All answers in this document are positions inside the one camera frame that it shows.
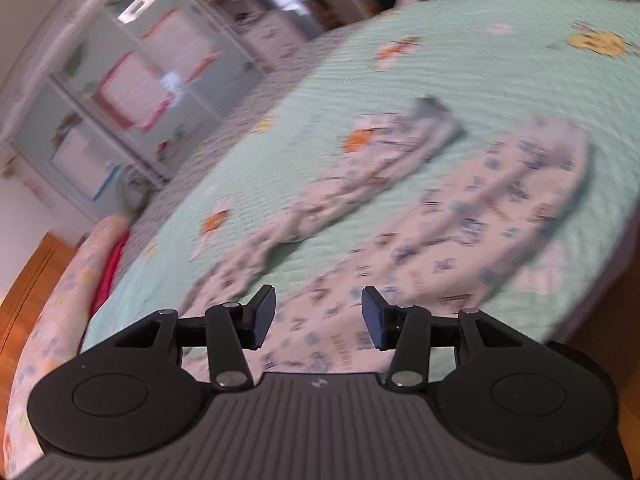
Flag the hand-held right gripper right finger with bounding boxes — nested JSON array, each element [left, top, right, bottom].
[[361, 285, 523, 393]]

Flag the pink-bordered poster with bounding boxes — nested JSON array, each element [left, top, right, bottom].
[[97, 52, 173, 133]]

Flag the grey cloth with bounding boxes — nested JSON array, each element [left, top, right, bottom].
[[119, 167, 151, 213]]

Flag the wooden headboard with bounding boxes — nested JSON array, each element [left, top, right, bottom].
[[0, 231, 76, 413]]

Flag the orange-bordered poster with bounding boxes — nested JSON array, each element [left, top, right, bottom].
[[142, 7, 223, 81]]

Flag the white drawer cabinet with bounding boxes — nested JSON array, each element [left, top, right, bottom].
[[245, 10, 306, 58]]

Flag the sliding-door wardrobe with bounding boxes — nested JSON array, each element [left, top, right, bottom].
[[10, 0, 273, 211]]

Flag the white letter-print pajama pants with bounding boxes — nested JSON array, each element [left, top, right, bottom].
[[177, 96, 593, 378]]

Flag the blue-bordered poster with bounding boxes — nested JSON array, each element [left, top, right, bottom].
[[49, 127, 122, 202]]

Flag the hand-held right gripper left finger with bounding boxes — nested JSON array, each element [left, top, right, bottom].
[[114, 284, 277, 393]]

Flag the pink printed pillow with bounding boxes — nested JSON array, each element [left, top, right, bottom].
[[2, 214, 132, 480]]

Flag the red cloth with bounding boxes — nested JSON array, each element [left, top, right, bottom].
[[91, 232, 130, 313]]

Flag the green bee-print quilt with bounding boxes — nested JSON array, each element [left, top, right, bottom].
[[80, 0, 640, 361]]

